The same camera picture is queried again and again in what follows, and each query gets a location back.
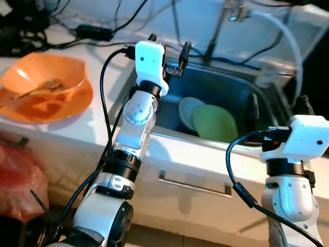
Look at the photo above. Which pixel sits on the metal tap valve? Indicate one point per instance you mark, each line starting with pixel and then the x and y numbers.
pixel 236 10

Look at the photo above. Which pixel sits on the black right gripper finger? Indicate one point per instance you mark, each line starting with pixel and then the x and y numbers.
pixel 303 106
pixel 254 110

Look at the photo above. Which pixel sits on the stainless steel sink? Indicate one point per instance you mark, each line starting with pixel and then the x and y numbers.
pixel 221 87

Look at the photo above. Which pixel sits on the orange plastic bowl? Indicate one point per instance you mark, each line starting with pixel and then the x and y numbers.
pixel 41 67

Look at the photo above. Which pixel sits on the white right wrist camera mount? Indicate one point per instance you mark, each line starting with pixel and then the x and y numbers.
pixel 303 136

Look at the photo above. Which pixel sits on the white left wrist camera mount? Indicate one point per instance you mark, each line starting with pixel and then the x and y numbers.
pixel 150 64

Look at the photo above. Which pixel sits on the grey plate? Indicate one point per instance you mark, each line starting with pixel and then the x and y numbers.
pixel 186 110

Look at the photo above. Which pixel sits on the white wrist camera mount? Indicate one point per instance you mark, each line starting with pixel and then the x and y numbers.
pixel 150 64
pixel 303 136

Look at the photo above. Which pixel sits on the long metal spoon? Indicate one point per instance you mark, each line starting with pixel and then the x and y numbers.
pixel 43 88

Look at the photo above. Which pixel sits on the red plastic bag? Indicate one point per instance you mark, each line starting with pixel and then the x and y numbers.
pixel 20 180

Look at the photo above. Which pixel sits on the black power adapter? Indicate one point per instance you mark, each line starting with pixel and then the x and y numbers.
pixel 95 32

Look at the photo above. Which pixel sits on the orange plastic plate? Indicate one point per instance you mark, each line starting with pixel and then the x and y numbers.
pixel 51 110

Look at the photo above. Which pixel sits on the white kitchen cabinet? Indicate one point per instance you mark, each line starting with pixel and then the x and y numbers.
pixel 195 211

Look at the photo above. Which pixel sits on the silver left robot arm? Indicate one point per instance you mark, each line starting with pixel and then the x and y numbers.
pixel 136 123

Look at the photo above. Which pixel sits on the green plate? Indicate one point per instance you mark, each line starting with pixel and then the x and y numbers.
pixel 216 123

